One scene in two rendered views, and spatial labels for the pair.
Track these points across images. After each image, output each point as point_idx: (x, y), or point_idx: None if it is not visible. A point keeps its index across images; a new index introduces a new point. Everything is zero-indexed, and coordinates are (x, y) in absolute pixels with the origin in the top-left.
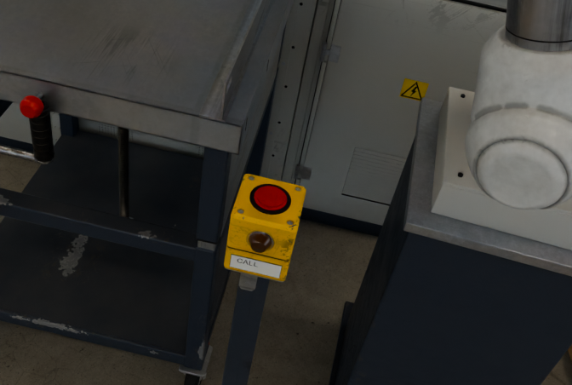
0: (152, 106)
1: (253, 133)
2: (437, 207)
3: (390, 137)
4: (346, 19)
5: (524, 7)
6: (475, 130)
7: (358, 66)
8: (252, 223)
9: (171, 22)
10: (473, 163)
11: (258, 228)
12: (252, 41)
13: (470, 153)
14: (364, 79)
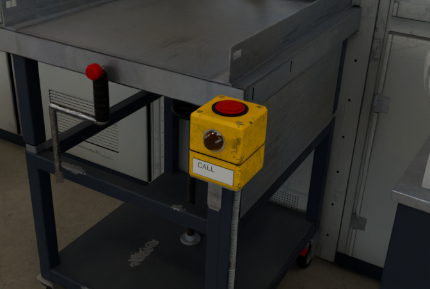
0: (178, 73)
1: (292, 149)
2: (427, 180)
3: None
4: (394, 71)
5: None
6: (427, 53)
7: (407, 116)
8: (206, 121)
9: (221, 36)
10: (425, 84)
11: (211, 126)
12: (278, 45)
13: (423, 77)
14: (413, 130)
